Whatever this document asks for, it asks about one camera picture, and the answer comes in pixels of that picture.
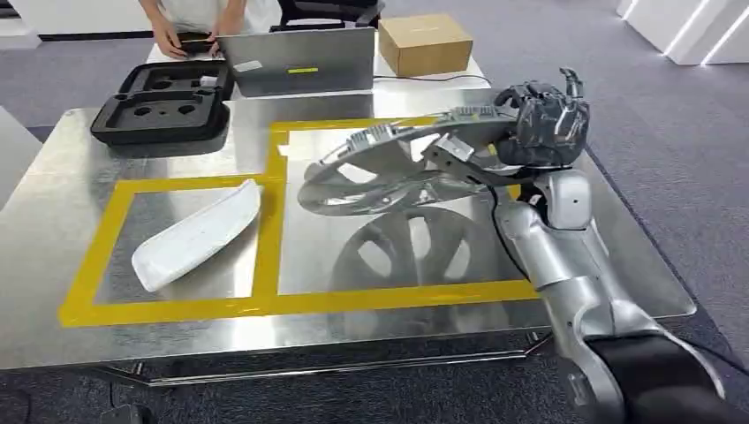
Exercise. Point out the person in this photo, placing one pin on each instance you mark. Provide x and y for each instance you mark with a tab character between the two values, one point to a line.
193	12

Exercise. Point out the grey laptop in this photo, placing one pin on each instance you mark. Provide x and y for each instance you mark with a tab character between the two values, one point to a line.
298	61

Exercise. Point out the brown cardboard box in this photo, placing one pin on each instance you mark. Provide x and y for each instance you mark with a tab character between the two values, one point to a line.
424	44

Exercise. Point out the black office chair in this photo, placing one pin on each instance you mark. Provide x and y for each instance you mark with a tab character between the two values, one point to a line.
327	12

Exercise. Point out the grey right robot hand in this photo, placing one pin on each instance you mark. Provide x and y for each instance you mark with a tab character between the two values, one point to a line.
550	129

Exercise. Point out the white curved plastic part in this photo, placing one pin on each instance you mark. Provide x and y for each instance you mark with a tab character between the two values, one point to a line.
193	240

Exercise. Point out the silver plastic hubcap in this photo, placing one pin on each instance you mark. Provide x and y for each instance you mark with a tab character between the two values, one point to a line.
398	158

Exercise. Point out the yellow bench tape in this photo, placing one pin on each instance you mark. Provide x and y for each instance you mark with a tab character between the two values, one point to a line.
269	234

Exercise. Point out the black foam case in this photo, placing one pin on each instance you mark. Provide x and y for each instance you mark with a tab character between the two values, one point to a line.
158	117

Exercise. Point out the person's left hand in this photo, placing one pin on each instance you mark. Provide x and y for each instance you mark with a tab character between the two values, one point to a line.
225	29

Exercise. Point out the white lit cabinet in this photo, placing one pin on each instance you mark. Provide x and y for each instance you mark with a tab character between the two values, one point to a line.
684	29

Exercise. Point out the person's right hand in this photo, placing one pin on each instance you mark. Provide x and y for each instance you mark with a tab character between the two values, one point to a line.
165	41

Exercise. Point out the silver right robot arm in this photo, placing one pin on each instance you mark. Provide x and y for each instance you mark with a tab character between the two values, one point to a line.
579	281

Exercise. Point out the steel bench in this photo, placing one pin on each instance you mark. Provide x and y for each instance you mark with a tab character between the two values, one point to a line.
175	339

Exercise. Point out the white table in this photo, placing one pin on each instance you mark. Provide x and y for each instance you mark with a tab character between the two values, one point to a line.
409	85

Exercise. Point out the black handheld device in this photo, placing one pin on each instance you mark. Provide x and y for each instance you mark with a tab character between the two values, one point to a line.
196	44

